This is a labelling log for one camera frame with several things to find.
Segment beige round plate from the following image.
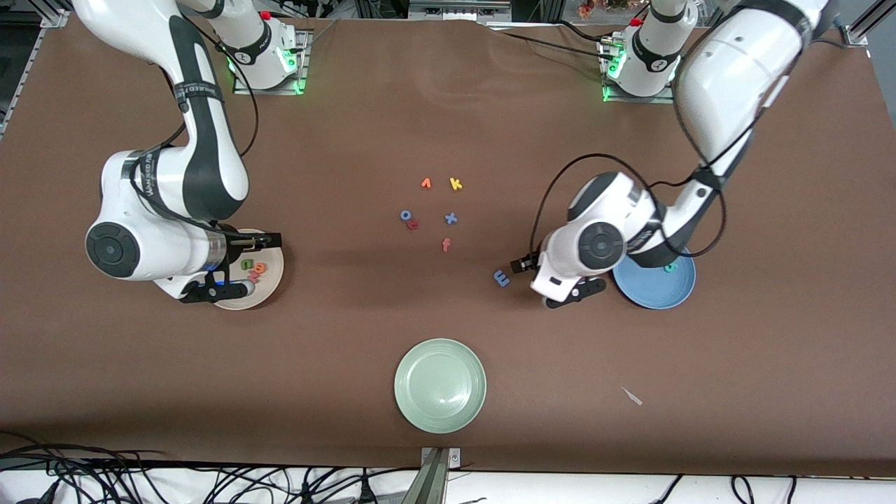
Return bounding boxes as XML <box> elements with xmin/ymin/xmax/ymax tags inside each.
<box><xmin>210</xmin><ymin>229</ymin><xmax>285</xmax><ymax>311</ymax></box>

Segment brown table cover sheet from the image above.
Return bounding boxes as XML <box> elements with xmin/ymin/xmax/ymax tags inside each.
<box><xmin>0</xmin><ymin>13</ymin><xmax>896</xmax><ymax>478</ymax></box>

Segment blue round plate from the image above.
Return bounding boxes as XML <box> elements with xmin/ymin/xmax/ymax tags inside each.
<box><xmin>612</xmin><ymin>246</ymin><xmax>697</xmax><ymax>310</ymax></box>

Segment pale green round plate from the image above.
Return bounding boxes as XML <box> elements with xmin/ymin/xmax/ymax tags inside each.
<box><xmin>393</xmin><ymin>338</ymin><xmax>487</xmax><ymax>435</ymax></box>

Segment reddish dried plant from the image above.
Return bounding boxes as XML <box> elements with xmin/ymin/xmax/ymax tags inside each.
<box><xmin>577</xmin><ymin>0</ymin><xmax>634</xmax><ymax>18</ymax></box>

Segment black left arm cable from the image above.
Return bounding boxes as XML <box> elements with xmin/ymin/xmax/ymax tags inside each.
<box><xmin>528</xmin><ymin>42</ymin><xmax>799</xmax><ymax>258</ymax></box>

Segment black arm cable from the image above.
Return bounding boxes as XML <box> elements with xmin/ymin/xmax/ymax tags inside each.
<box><xmin>143</xmin><ymin>35</ymin><xmax>260</xmax><ymax>232</ymax></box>
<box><xmin>528</xmin><ymin>42</ymin><xmax>799</xmax><ymax>258</ymax></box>

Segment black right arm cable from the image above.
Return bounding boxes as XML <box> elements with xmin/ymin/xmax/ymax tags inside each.
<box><xmin>143</xmin><ymin>35</ymin><xmax>260</xmax><ymax>232</ymax></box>

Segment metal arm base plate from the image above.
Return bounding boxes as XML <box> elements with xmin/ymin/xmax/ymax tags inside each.
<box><xmin>233</xmin><ymin>28</ymin><xmax>309</xmax><ymax>96</ymax></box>
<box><xmin>602</xmin><ymin>38</ymin><xmax>676</xmax><ymax>104</ymax></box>

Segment thin black table cable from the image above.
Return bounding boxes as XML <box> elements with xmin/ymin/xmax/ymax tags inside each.
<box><xmin>490</xmin><ymin>20</ymin><xmax>611</xmax><ymax>60</ymax></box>

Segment grey metal camera bracket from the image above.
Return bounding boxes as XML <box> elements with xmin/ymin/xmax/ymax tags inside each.
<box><xmin>419</xmin><ymin>447</ymin><xmax>463</xmax><ymax>504</ymax></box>

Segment black cable tangle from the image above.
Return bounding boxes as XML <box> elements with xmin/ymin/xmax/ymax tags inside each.
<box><xmin>0</xmin><ymin>430</ymin><xmax>421</xmax><ymax>504</ymax></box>

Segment grey metal frame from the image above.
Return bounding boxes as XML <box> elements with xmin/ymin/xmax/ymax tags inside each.
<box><xmin>409</xmin><ymin>0</ymin><xmax>512</xmax><ymax>22</ymax></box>

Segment aluminium frame corner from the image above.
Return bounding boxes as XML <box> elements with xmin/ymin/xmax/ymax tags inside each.
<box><xmin>843</xmin><ymin>0</ymin><xmax>896</xmax><ymax>48</ymax></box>
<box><xmin>0</xmin><ymin>8</ymin><xmax>69</xmax><ymax>137</ymax></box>

